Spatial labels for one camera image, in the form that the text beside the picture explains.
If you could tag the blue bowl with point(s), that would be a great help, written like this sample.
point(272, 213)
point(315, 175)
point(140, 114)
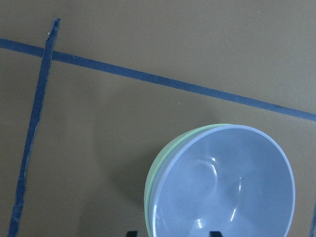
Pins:
point(234, 179)

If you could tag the green bowl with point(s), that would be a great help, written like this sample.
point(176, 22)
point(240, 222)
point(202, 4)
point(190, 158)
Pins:
point(159, 160)

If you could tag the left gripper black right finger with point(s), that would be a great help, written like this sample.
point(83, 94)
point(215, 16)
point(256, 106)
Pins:
point(215, 234)

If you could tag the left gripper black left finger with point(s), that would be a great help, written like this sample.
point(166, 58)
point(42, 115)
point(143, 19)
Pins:
point(132, 234)

